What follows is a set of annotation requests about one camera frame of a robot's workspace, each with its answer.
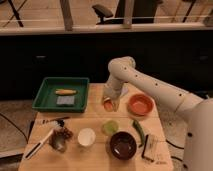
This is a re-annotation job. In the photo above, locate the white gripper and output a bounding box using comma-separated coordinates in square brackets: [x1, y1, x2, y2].
[102, 84, 122, 112]

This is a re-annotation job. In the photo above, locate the red orange apple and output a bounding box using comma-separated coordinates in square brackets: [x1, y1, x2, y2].
[104, 100, 113, 112]

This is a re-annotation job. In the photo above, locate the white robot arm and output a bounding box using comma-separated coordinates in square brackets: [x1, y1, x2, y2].
[102, 56, 213, 171]

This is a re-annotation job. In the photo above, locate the white paper cup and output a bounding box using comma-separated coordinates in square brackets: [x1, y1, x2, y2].
[77, 128, 96, 147]

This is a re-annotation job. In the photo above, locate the silver metal cup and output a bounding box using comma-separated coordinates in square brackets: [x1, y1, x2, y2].
[49, 134, 66, 153]

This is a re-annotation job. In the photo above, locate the orange bowl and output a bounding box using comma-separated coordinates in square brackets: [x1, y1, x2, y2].
[127, 94, 154, 116]

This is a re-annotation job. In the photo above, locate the green chili pepper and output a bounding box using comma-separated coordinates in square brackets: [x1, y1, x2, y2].
[132, 120, 145, 147]

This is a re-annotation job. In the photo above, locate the dark brown bowl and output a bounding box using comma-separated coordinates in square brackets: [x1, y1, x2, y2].
[109, 131, 137, 160]

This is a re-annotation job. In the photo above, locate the grey sponge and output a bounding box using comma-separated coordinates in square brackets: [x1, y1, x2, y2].
[56, 96, 75, 106]

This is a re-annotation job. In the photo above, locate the yellow corn cob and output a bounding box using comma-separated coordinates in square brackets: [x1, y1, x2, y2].
[55, 89, 77, 95]

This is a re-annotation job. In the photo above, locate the green plastic tray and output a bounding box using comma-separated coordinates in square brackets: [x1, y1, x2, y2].
[32, 77, 89, 113]

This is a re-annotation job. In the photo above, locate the brown grape bunch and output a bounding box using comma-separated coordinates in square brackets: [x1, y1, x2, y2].
[56, 127, 73, 140]

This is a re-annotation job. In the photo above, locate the black white brush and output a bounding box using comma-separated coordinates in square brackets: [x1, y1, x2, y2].
[142, 134, 158, 162]

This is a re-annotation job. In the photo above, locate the black office chair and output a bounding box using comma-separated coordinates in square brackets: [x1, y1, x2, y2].
[92, 0, 163, 25]

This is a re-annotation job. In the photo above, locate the black handled utensil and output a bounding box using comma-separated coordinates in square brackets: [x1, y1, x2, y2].
[35, 117, 70, 125]

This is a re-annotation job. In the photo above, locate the black cable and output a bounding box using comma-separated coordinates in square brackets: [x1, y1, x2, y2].
[0, 112, 30, 144]

